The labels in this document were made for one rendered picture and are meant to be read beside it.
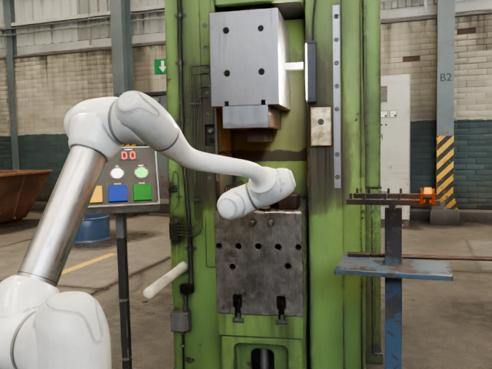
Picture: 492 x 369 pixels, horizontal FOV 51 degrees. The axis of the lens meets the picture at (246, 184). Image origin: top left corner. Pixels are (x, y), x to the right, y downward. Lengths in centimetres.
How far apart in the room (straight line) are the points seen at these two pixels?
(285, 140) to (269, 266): 76
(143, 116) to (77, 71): 872
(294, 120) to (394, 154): 481
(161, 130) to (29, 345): 62
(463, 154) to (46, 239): 713
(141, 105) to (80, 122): 20
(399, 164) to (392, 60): 165
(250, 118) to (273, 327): 90
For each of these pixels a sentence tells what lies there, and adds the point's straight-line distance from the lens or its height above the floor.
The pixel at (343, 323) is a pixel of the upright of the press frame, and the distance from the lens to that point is 246.
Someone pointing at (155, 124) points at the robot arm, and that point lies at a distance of 140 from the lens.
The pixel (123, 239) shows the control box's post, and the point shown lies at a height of 80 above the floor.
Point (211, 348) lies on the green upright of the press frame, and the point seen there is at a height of 22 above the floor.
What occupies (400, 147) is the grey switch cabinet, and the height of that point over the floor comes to 110.
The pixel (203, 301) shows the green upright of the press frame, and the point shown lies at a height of 45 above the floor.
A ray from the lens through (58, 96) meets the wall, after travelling 1030.
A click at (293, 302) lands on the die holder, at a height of 53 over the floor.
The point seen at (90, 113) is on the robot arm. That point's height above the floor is 130.
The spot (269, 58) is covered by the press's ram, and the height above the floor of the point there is 156.
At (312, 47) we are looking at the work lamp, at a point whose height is 161.
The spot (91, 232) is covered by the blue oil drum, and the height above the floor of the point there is 13.
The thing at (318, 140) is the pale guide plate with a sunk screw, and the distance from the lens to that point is 230.
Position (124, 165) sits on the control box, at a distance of 226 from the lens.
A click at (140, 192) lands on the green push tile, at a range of 219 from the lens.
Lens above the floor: 120
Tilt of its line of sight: 5 degrees down
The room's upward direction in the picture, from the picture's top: 1 degrees counter-clockwise
